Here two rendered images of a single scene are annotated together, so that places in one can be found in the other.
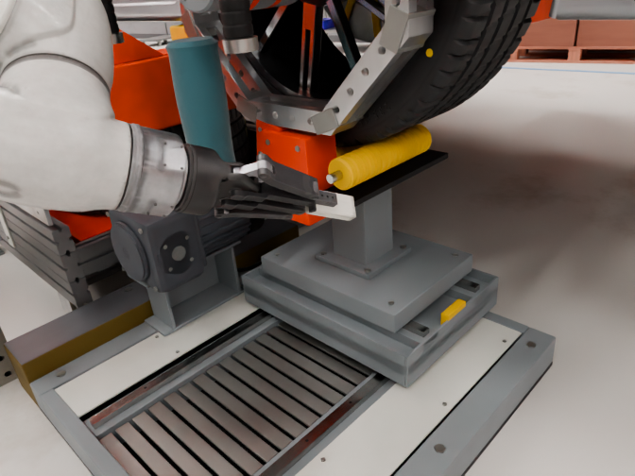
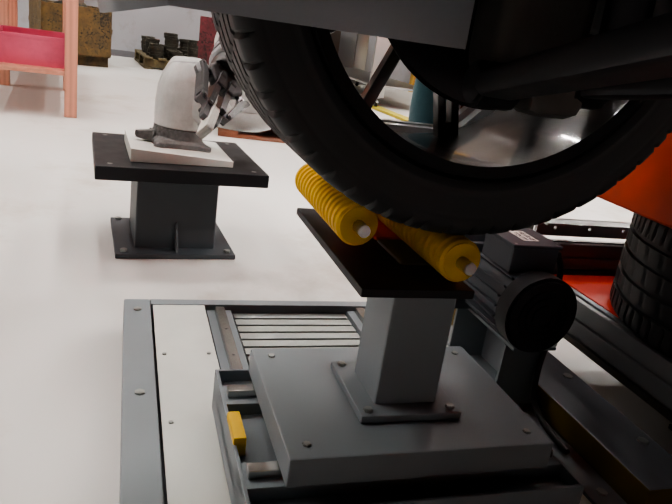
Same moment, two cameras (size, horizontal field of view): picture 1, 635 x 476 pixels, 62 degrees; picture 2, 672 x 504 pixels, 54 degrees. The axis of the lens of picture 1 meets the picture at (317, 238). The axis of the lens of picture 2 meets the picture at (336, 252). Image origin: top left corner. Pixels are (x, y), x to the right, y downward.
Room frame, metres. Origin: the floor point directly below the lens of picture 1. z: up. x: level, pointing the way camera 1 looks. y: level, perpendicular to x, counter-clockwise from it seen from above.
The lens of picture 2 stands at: (1.34, -0.98, 0.75)
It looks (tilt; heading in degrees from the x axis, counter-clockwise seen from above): 19 degrees down; 114
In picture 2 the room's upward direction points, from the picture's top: 9 degrees clockwise
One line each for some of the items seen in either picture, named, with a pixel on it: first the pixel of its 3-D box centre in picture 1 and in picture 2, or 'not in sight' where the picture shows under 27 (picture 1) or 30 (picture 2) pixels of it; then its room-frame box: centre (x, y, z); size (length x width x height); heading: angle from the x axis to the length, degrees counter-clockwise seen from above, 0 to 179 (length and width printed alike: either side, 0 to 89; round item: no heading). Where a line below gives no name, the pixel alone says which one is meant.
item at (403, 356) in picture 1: (365, 289); (381, 442); (1.08, -0.10, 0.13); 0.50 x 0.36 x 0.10; 44
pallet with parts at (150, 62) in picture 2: not in sight; (170, 50); (-4.35, 5.72, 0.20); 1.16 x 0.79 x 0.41; 137
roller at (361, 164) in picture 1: (383, 155); (332, 199); (0.94, -0.14, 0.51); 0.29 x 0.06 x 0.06; 134
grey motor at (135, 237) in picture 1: (211, 242); (500, 317); (1.15, 0.26, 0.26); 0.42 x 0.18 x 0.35; 134
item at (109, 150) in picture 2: not in sight; (172, 196); (-0.03, 0.68, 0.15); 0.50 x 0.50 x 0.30; 47
